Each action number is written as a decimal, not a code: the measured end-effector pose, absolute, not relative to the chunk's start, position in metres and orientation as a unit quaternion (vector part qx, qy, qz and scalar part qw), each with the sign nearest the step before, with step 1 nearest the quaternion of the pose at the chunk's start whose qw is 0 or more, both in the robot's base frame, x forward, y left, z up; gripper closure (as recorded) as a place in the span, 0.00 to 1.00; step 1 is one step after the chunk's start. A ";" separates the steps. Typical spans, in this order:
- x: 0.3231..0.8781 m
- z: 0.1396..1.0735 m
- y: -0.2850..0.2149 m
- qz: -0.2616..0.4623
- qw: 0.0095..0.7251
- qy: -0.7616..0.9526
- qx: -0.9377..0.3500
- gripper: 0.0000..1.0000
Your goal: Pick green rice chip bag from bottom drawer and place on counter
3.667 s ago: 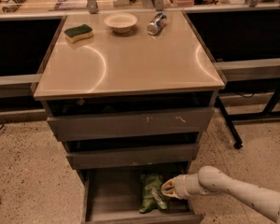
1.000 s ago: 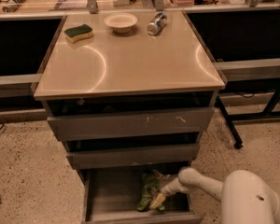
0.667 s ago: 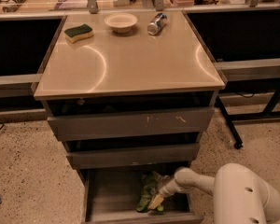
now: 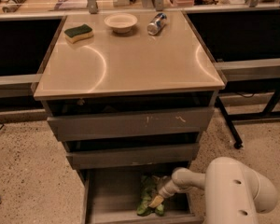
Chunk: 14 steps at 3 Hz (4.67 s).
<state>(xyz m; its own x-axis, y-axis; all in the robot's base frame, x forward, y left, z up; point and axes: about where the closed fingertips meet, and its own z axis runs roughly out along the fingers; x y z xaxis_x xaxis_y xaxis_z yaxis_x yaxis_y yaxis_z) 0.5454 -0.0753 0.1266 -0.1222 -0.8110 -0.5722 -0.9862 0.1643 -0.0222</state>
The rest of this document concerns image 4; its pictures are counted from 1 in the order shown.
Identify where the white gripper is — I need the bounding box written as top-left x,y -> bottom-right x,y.
148,179 -> 179,208

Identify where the green rice chip bag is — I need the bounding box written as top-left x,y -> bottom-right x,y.
136,175 -> 164,217

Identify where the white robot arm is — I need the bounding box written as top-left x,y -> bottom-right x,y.
149,157 -> 278,224

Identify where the bottom grey drawer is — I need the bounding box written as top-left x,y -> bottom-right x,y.
81,162 -> 203,224

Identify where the grey drawer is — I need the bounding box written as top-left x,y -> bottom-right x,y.
81,162 -> 203,224
66,143 -> 199,170
48,107 -> 214,142

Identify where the middle grey drawer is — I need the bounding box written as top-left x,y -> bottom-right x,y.
66,143 -> 199,170

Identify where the top grey drawer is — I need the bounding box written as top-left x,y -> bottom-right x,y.
48,107 -> 214,142

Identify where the grey drawer cabinet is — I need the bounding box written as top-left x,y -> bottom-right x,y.
34,10 -> 226,224

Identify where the silver drink can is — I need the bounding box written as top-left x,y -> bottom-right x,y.
147,13 -> 167,35

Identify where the white paper bowl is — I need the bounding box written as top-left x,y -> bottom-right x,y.
105,13 -> 137,34

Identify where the green yellow sponge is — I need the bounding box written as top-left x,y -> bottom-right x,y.
64,24 -> 93,43

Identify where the black table leg frame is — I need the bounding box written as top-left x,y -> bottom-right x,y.
215,83 -> 280,149

